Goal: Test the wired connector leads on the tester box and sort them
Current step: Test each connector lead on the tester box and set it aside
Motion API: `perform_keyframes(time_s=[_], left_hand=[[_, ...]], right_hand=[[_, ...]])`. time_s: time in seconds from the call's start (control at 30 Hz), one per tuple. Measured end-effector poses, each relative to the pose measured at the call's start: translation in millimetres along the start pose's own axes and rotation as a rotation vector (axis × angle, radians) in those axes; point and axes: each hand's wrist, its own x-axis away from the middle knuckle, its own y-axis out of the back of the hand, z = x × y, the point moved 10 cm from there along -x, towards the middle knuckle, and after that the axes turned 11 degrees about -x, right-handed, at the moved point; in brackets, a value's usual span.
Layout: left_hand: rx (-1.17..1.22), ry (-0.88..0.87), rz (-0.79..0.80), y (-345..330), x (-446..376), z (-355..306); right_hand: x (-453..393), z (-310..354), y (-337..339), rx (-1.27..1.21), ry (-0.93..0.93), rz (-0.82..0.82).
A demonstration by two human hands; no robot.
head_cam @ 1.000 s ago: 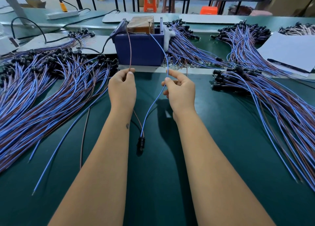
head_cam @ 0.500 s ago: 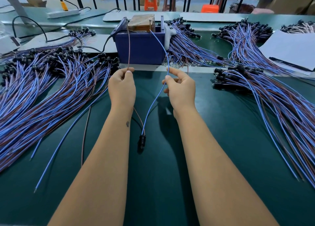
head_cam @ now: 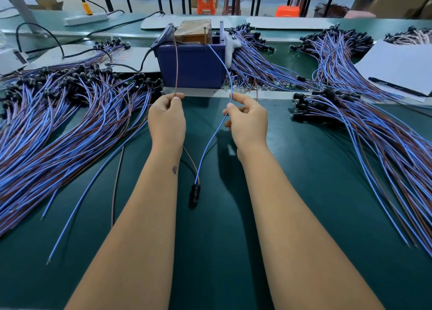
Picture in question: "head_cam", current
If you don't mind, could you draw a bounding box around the person's right hand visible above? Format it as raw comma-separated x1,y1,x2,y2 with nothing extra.
222,93,269,157

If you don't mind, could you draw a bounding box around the person's left hand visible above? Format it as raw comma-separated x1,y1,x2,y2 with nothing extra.
148,92,186,155

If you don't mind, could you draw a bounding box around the blue plastic tester box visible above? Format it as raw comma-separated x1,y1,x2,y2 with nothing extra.
154,21,228,89

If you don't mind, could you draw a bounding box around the blue brown plug cable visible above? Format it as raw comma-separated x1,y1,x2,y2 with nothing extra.
172,39,237,209

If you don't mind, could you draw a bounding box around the pile of wired lamps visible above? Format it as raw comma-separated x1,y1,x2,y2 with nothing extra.
0,57,164,263
290,87,432,256

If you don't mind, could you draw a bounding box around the person's left forearm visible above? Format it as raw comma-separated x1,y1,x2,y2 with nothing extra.
65,147,183,310

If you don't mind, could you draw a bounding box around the person's right forearm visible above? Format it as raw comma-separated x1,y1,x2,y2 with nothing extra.
238,150,386,310

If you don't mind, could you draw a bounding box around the white power strip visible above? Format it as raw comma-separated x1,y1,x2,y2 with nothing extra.
64,12,110,26

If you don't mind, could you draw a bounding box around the white flat mat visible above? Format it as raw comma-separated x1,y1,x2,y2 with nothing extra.
26,44,161,72
140,15,245,30
246,16,336,31

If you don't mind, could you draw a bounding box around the brown cardboard block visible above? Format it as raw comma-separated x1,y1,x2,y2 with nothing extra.
174,19,213,45

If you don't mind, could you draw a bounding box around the orange plastic stool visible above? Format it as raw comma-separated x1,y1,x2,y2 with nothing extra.
275,6,301,18
197,0,217,16

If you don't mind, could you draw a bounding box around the black pen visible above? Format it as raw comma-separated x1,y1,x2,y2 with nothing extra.
368,77,426,98

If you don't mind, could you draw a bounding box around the pink plastic stool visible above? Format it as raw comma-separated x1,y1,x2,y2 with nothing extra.
344,11,377,20

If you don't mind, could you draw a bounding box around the white paper sheet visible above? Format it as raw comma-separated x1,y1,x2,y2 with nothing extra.
354,39,432,98

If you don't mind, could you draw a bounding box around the open cardboard box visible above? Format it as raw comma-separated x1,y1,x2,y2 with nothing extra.
34,0,63,11

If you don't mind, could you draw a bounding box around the white plastic device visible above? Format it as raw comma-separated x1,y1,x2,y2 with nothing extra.
0,46,29,74

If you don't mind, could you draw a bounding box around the grey metal pole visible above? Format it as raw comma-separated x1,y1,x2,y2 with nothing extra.
0,0,38,24

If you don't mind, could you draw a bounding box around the loose grey wire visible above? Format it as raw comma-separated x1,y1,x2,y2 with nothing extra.
111,144,126,228

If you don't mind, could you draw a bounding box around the black power cable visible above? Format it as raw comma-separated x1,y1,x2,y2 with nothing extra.
15,11,165,57

